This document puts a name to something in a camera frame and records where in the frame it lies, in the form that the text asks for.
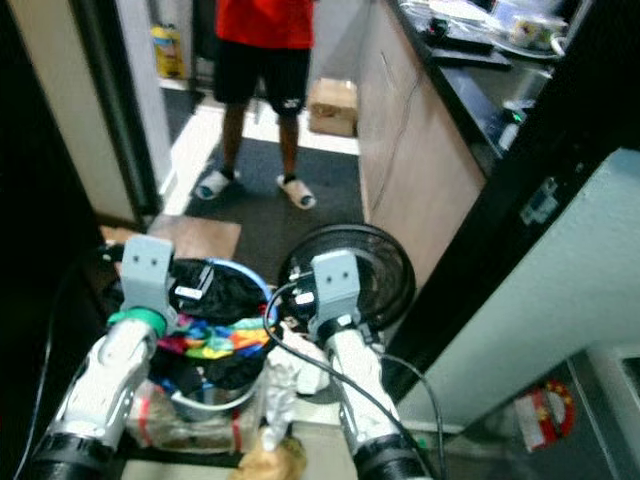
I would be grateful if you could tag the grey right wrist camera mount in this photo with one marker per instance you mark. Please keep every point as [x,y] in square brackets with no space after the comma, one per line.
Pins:
[335,280]

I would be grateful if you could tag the person in red shirt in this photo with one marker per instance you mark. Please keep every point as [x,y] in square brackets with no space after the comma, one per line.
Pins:
[265,25]

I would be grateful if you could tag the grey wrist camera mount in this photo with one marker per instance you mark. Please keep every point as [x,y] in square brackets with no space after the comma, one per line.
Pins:
[335,280]
[147,270]

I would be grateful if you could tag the rainbow patterned garment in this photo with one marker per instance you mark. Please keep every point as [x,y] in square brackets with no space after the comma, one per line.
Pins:
[220,340]

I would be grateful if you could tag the black garment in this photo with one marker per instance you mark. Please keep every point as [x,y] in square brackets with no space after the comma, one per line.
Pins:
[232,290]

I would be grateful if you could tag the red and white package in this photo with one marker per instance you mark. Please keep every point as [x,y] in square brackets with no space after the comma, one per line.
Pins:
[545,410]

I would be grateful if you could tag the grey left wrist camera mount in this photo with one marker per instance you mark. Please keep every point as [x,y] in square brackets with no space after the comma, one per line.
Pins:
[147,270]

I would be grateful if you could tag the black kitchen countertop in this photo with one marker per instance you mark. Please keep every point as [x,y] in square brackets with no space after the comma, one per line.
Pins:
[465,85]

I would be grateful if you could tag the white bowl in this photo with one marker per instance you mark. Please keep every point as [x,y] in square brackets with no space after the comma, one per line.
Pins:
[538,30]

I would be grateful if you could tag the blue laundry basket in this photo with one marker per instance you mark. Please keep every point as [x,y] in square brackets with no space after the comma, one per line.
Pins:
[257,285]

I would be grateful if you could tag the black floor fan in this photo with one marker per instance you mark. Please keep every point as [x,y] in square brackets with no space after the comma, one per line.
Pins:
[390,270]

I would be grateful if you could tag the brown floor mat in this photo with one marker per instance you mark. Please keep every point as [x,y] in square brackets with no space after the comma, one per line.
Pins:
[200,235]

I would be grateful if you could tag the beige door frame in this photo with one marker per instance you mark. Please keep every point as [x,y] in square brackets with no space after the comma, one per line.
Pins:
[60,100]

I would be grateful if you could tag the yellow bottle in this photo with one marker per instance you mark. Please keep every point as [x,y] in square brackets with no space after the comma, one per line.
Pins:
[167,52]

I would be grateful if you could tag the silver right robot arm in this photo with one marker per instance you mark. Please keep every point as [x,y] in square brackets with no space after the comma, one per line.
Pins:
[360,380]

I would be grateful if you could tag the clear plastic package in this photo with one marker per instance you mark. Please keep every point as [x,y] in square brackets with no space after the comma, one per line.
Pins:
[190,425]

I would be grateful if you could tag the grey door latch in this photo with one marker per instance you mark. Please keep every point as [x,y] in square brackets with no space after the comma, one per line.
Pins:
[540,200]

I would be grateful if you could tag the black cooktop with green light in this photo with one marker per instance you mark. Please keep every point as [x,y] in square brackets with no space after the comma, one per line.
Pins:
[512,110]

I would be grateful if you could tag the white cloth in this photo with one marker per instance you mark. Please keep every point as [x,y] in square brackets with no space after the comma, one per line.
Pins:
[285,385]

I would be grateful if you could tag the cardboard box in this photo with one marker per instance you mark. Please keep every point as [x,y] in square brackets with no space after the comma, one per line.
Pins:
[332,107]

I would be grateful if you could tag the wooden kitchen cabinet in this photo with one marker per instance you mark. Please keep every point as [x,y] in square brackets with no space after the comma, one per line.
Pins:
[410,150]

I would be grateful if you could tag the brown plush item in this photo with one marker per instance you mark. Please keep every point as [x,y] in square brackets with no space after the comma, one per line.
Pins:
[272,465]

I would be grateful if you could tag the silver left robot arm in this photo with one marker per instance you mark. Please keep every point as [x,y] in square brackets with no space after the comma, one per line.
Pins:
[100,385]

